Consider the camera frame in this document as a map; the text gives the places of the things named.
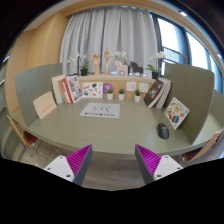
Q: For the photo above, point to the small potted plant middle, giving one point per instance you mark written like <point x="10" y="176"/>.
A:
<point x="121" y="94"/>

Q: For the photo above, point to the pink wooden horse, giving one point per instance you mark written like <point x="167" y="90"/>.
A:
<point x="121" y="68"/>

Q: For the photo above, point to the grey curtain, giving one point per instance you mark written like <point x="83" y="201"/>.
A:
<point x="117" y="28"/>

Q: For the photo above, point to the black wooden horse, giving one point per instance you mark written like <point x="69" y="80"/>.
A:
<point x="136" y="68"/>

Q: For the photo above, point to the wooden hand model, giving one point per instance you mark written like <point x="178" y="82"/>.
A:
<point x="96" y="61"/>

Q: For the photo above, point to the left wooden chair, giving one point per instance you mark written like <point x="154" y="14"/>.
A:
<point x="27" y="139"/>

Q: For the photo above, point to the white books behind dark book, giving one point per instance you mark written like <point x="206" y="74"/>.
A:
<point x="165" y="92"/>

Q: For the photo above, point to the left green desk partition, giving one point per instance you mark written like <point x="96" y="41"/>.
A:
<point x="32" y="84"/>

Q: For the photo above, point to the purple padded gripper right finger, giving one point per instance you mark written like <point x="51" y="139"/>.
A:
<point x="153" y="166"/>

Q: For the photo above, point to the small potted plant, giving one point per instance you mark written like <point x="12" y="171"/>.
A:
<point x="137" y="97"/>
<point x="121" y="94"/>
<point x="110" y="94"/>

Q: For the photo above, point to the dark brown leaning book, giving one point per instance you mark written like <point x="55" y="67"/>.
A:
<point x="152" y="93"/>

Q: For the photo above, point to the white orchid pot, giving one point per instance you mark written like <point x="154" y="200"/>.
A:
<point x="83" y="61"/>
<point x="155" y="69"/>

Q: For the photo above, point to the wooden mannequin figure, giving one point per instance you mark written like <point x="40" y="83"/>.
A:
<point x="108" y="56"/>

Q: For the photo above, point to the white orchid right pot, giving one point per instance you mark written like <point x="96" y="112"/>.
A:
<point x="155" y="69"/>

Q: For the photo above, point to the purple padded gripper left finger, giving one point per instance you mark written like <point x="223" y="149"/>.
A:
<point x="73" y="167"/>

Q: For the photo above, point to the white card on shelf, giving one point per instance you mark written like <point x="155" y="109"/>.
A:
<point x="130" y="86"/>

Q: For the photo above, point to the colourful illustrated book right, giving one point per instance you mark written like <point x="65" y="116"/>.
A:
<point x="176" y="112"/>

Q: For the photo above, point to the right wooden chair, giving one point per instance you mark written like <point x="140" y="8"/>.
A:
<point x="195" y="154"/>

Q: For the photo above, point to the small potted plant right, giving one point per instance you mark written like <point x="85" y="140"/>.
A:
<point x="137" y="97"/>

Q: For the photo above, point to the wooden desk shelf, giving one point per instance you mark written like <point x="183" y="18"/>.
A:
<point x="120" y="82"/>

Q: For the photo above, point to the red white illustrated book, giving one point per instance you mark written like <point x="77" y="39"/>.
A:
<point x="73" y="88"/>

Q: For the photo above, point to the beige card with text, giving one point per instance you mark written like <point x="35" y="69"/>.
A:
<point x="44" y="105"/>

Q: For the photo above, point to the wooden chair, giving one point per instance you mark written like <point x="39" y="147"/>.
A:
<point x="27" y="139"/>
<point x="195" y="154"/>

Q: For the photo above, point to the white book far left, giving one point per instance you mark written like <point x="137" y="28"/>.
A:
<point x="57" y="90"/>

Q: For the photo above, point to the green desk partition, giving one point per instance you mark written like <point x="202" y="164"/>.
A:
<point x="192" y="86"/>
<point x="32" y="84"/>

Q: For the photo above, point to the white illustrated picture card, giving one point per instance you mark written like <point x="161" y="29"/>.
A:
<point x="92" y="89"/>

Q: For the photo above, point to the purple round sign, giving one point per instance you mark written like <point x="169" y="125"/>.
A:
<point x="106" y="87"/>

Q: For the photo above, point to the white card right shelf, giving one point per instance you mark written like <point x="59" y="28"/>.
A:
<point x="143" y="87"/>

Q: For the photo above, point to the small potted plant left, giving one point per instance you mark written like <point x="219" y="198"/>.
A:
<point x="110" y="94"/>

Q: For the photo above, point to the white orchid left pot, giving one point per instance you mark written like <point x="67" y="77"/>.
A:
<point x="83" y="61"/>

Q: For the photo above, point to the right green desk partition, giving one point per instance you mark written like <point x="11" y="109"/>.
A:
<point x="192" y="86"/>

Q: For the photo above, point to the white printed mouse pad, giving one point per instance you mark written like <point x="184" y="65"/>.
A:
<point x="101" y="110"/>

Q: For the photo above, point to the black computer mouse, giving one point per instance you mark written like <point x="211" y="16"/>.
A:
<point x="163" y="131"/>

